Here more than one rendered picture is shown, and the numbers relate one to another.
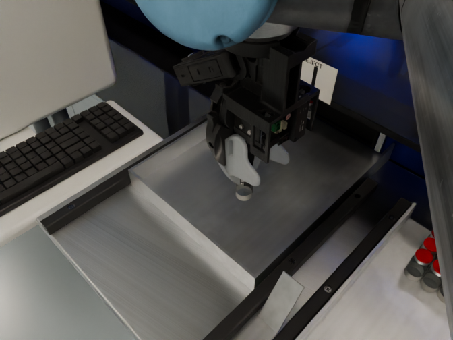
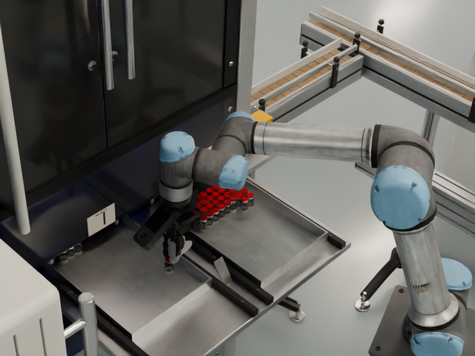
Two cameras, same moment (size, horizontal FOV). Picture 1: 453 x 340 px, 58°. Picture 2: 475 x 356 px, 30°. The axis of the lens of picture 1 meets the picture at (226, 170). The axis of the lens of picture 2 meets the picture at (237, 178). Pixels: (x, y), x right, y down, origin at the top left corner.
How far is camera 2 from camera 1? 190 cm
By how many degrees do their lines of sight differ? 64
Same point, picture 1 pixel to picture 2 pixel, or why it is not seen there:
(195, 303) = (218, 309)
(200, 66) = (164, 227)
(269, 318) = (227, 280)
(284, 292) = (220, 266)
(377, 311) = (222, 245)
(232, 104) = (186, 222)
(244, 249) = (186, 289)
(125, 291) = (210, 339)
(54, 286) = not seen: outside the picture
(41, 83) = not seen: outside the picture
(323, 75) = (108, 212)
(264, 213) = (162, 280)
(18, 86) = not seen: outside the picture
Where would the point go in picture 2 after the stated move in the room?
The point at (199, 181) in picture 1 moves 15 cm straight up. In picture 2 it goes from (133, 309) to (131, 265)
